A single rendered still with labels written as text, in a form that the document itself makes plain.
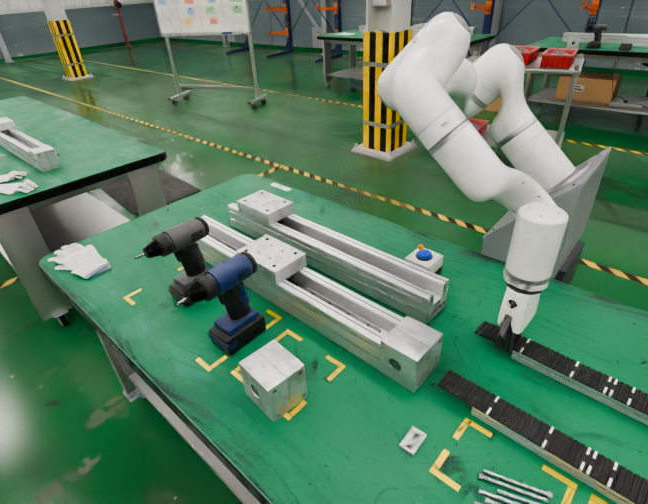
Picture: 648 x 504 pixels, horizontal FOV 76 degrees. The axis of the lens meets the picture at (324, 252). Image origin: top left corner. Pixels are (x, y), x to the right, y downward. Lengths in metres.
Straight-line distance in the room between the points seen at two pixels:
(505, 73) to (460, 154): 0.52
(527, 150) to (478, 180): 0.50
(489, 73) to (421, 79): 0.49
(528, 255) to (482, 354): 0.28
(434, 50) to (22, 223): 1.98
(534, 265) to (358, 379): 0.42
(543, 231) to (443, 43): 0.41
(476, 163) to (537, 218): 0.14
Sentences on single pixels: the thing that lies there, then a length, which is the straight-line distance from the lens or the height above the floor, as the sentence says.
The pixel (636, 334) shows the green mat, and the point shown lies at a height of 0.78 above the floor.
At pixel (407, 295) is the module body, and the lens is 1.06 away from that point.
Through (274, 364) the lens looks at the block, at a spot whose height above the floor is 0.87.
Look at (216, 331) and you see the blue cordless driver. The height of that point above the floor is 0.83.
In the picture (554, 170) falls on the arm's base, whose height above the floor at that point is 1.04.
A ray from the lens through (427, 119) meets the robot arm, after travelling 0.82.
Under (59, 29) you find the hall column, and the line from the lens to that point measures 10.82.
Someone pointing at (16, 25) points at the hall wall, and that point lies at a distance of 15.92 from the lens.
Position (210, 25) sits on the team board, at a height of 1.07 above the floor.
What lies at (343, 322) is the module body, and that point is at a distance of 0.95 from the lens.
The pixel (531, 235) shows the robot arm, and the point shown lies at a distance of 0.84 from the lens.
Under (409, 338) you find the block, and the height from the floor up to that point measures 0.87.
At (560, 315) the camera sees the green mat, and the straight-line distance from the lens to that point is 1.20.
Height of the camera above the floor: 1.51
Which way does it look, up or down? 33 degrees down
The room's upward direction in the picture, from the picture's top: 3 degrees counter-clockwise
